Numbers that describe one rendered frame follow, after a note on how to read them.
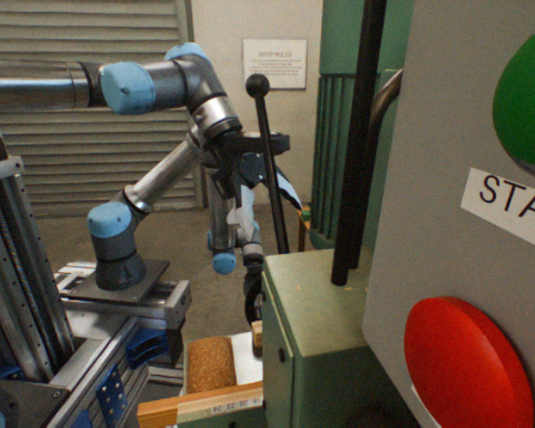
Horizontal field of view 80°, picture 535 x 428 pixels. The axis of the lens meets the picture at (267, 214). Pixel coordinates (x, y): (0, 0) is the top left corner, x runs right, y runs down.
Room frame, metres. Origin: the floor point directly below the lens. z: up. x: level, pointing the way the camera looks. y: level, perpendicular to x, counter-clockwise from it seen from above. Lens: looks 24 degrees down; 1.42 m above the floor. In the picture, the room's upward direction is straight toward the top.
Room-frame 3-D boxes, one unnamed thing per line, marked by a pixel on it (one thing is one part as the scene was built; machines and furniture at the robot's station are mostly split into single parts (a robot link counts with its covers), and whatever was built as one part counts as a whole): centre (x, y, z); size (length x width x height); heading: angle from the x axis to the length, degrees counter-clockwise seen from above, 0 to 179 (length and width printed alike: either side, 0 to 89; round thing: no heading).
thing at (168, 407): (0.39, -0.13, 0.92); 0.67 x 0.02 x 0.04; 102
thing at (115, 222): (0.85, 0.47, 0.98); 0.13 x 0.12 x 0.14; 8
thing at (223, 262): (0.90, 0.14, 1.06); 0.12 x 0.11 x 0.49; 98
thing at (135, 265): (0.85, 0.47, 0.87); 0.15 x 0.15 x 0.10
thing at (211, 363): (0.43, 0.11, 0.92); 0.14 x 0.09 x 0.04; 12
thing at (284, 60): (3.41, -0.07, 1.48); 0.64 x 0.02 x 0.46; 97
